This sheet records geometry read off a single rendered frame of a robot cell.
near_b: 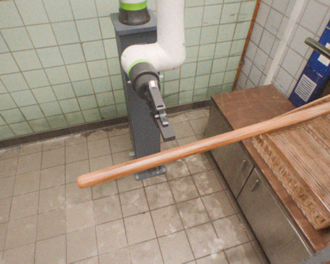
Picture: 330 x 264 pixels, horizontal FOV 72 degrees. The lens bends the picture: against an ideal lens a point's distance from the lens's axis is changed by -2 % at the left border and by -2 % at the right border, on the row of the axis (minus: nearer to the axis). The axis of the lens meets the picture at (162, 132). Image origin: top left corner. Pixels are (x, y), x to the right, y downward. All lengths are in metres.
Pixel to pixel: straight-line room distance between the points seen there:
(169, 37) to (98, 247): 1.40
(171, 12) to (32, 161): 1.83
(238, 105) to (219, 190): 0.67
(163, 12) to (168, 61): 0.15
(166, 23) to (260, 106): 1.10
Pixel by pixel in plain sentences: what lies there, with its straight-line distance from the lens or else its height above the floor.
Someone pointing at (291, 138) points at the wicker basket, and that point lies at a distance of 1.58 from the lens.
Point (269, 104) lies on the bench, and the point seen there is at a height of 0.58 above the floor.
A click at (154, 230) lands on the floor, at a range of 1.73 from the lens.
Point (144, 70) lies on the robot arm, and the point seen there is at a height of 1.24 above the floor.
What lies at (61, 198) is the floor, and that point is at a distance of 1.97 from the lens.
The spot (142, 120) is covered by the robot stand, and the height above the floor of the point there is 0.62.
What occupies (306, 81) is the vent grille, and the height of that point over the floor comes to 0.78.
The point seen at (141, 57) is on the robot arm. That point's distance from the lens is 0.79.
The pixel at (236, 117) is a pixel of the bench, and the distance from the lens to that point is 1.58.
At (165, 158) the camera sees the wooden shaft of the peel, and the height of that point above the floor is 1.20.
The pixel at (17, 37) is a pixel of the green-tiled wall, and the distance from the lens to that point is 1.85.
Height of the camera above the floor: 1.64
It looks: 48 degrees down
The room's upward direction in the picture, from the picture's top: straight up
